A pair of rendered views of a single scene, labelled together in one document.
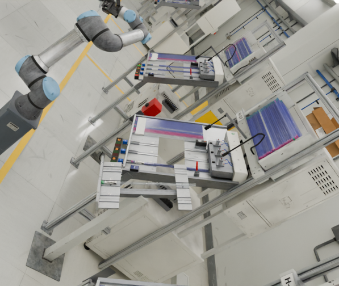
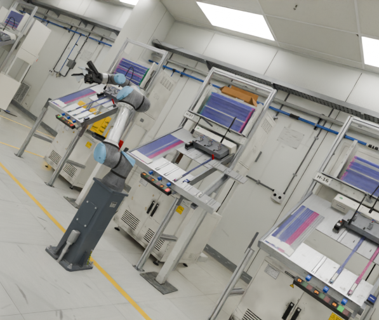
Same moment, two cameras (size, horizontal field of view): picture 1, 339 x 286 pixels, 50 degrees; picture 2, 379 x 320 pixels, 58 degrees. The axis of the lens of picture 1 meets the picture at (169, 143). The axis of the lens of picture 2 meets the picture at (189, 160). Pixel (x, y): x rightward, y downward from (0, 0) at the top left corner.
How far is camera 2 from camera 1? 169 cm
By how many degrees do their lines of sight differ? 36
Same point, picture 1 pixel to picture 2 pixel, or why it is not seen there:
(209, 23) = (29, 53)
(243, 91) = (152, 98)
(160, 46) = not seen: outside the picture
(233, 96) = not seen: hidden behind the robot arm
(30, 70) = (113, 153)
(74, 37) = (127, 112)
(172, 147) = not seen: hidden behind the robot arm
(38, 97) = (127, 169)
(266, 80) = (163, 84)
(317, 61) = (146, 53)
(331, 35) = (148, 30)
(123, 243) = not seen: hidden behind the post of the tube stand
